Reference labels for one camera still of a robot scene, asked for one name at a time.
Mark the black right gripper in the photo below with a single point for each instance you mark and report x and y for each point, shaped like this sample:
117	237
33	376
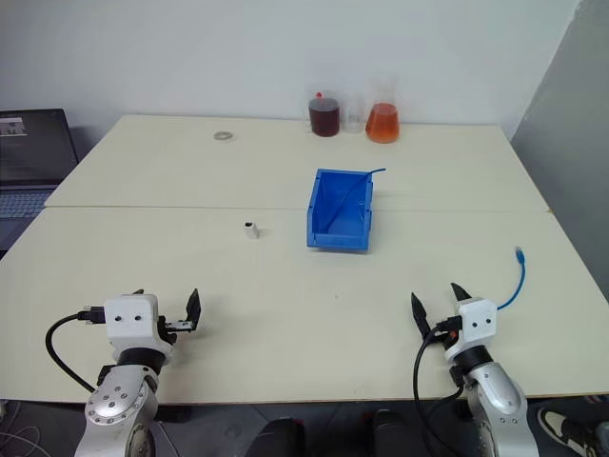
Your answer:
447	331

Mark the thin blue strip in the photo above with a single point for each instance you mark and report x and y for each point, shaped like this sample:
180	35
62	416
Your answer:
349	196

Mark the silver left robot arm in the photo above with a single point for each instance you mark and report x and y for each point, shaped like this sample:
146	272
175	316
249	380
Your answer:
116	404

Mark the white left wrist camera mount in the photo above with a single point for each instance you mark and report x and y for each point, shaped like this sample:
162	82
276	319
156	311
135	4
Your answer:
131	328

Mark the clear glass beaker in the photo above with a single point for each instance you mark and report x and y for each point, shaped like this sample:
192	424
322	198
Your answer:
354	119

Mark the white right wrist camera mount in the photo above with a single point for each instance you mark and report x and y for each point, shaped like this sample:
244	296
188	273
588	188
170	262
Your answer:
476	328

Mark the blue plastic storage bin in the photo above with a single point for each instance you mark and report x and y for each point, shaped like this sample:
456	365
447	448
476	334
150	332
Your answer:
342	238

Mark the jar of dark red liquid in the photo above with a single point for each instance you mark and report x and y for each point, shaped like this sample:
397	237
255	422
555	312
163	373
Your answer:
324	119

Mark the black and white shoe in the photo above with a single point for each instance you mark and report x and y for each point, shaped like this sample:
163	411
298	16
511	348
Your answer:
571	431

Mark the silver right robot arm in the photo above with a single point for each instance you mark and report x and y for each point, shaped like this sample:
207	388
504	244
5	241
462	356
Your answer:
499	404

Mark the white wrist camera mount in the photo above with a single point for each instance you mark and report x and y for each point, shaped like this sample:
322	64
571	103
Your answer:
131	328
476	328

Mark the flask of orange liquid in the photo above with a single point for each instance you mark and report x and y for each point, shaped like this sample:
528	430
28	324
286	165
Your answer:
383	125

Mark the small white adapter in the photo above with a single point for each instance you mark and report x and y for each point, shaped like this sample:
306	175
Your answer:
250	232

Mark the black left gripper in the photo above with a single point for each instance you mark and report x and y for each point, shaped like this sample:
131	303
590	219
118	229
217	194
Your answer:
181	326

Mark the dark grey laptop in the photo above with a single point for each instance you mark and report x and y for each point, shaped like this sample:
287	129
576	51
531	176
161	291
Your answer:
28	157

